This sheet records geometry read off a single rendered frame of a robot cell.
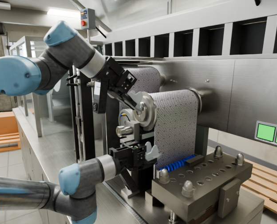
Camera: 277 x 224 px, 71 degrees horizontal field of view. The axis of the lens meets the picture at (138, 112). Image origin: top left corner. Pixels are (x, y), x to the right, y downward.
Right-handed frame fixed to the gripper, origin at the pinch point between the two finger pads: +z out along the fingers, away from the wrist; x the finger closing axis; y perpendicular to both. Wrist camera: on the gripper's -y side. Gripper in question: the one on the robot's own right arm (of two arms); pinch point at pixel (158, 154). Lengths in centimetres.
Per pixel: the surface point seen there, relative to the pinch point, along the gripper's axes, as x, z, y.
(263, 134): -23.2, 29.3, 8.5
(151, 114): 0.5, -3.5, 16.1
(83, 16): 61, -2, 58
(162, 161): -0.3, 1.8, -3.1
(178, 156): -0.3, 11.1, -3.9
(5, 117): 371, -37, -62
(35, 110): 102, -25, 1
